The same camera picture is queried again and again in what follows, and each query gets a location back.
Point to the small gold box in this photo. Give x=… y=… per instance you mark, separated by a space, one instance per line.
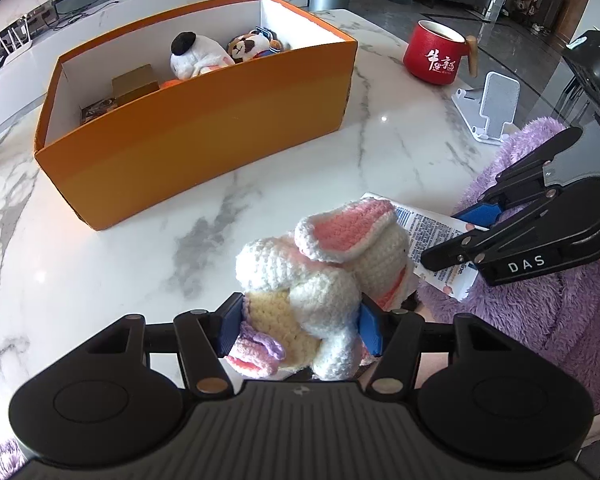
x=135 y=85

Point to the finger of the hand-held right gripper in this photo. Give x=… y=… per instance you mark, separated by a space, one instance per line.
x=477 y=215
x=455 y=252

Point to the orange cardboard box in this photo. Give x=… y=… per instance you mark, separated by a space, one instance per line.
x=195 y=150

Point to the pink white crochet bunny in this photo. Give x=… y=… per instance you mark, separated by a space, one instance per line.
x=325 y=300

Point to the white lotion tube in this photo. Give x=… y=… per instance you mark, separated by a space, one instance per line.
x=430 y=230

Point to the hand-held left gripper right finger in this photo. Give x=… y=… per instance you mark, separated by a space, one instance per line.
x=372 y=332

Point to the white plush with black cap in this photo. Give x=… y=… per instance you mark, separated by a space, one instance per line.
x=195 y=60

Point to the white router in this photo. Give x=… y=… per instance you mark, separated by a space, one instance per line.
x=20 y=42

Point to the dog plush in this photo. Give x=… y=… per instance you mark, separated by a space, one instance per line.
x=247 y=47

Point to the orange crochet fruit toy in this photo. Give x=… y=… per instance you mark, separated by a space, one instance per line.
x=169 y=82

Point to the person's purple fuzzy robe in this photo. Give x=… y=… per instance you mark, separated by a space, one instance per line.
x=530 y=335

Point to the white phone stand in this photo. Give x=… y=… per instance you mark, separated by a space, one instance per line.
x=500 y=95

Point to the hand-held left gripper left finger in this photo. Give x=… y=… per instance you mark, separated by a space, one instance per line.
x=231 y=327

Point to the illustrated card box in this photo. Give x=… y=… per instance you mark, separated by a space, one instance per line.
x=100 y=109

